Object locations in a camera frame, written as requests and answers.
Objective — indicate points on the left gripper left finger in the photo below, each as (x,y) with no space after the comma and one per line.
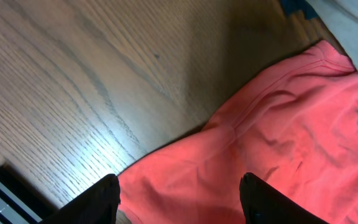
(97,204)

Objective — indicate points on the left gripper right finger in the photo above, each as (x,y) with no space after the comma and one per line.
(261,203)

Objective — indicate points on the red soccer t-shirt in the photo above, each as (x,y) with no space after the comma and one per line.
(295,125)

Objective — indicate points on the navy folded garment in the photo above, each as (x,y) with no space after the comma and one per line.
(291,6)

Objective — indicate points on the khaki folded garment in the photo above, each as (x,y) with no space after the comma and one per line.
(341,18)

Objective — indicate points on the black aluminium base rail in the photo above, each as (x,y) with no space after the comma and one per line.
(20,202)

